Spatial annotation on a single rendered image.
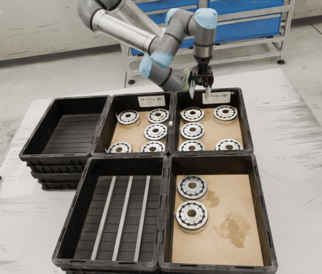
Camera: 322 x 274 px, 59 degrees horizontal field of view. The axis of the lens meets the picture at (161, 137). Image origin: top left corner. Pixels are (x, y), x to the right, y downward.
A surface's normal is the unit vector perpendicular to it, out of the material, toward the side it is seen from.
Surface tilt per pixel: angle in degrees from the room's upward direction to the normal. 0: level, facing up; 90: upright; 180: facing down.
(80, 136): 0
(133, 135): 0
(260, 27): 90
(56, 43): 90
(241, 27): 90
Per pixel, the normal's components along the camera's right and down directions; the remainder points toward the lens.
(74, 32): 0.04, 0.68
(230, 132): -0.13, -0.72
